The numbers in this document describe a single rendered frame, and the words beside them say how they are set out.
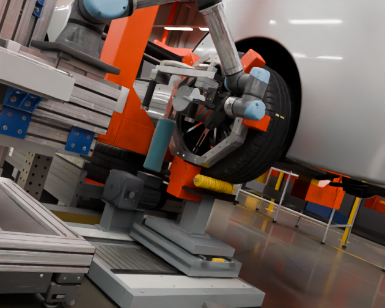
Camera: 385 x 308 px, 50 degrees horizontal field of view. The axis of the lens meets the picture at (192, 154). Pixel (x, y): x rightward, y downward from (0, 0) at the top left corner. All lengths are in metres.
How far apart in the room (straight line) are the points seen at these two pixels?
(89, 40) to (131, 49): 0.89
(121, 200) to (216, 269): 0.59
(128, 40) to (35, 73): 1.13
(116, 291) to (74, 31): 0.94
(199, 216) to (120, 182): 0.44
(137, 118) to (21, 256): 1.24
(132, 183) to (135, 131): 0.34
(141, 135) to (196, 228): 0.62
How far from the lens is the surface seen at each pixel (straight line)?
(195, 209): 2.14
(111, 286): 1.69
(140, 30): 2.32
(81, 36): 1.40
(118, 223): 2.41
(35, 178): 2.30
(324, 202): 4.14
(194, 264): 1.95
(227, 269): 2.14
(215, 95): 1.67
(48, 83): 1.22
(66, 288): 1.48
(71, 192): 2.41
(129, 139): 2.35
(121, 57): 2.25
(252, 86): 1.56
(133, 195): 2.19
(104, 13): 1.29
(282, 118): 1.99
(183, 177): 2.01
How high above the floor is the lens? 0.65
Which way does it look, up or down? 1 degrees down
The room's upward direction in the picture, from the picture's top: 19 degrees clockwise
